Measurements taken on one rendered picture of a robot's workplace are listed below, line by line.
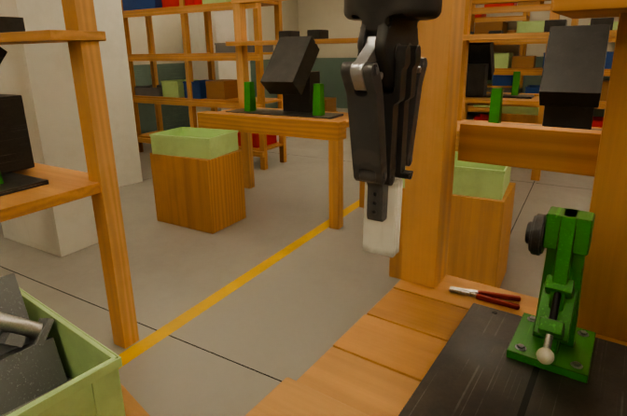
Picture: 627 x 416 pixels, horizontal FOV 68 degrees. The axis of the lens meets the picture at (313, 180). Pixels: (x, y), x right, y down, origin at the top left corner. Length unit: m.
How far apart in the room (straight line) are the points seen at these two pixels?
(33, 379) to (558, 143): 1.13
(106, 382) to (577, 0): 0.98
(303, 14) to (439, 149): 11.54
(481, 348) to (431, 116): 0.49
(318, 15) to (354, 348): 11.57
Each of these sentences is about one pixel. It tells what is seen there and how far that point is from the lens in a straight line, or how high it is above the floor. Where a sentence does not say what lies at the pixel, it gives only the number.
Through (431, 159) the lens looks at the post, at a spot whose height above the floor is 1.20.
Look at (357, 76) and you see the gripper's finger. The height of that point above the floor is 1.43.
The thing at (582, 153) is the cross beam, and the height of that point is 1.23.
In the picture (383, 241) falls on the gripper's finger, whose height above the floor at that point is 1.28.
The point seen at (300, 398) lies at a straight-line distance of 0.83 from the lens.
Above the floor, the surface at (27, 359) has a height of 0.91.
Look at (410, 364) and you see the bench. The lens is 0.95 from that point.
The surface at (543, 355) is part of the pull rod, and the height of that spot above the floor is 0.95.
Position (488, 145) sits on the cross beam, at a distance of 1.14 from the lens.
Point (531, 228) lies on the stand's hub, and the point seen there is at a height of 1.14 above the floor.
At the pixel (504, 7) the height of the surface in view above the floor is 1.99.
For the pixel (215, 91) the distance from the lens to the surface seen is 6.27.
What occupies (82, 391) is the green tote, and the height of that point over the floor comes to 0.94.
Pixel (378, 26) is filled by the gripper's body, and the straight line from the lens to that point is 0.35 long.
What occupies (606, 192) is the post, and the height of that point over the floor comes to 1.18.
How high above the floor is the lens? 1.45
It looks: 16 degrees down
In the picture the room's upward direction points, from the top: 1 degrees counter-clockwise
